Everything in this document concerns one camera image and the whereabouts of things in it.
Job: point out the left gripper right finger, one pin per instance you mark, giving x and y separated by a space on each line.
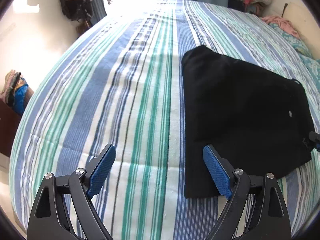
268 218

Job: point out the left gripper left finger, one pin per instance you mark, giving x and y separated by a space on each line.
49 218

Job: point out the black pants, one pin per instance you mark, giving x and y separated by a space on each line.
256 119

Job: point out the teal floral pillow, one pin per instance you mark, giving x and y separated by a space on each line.
312 67
296 43

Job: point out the brown wooden cabinet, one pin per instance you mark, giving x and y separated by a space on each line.
8 127

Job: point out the pink cloth on bed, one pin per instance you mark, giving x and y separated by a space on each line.
282 23

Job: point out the clothes pile with blue item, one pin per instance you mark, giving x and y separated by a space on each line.
16 93

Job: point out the striped blue green bedsheet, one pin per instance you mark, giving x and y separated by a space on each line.
121 83

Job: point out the hanging dark bags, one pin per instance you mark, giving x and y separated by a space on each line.
80 11

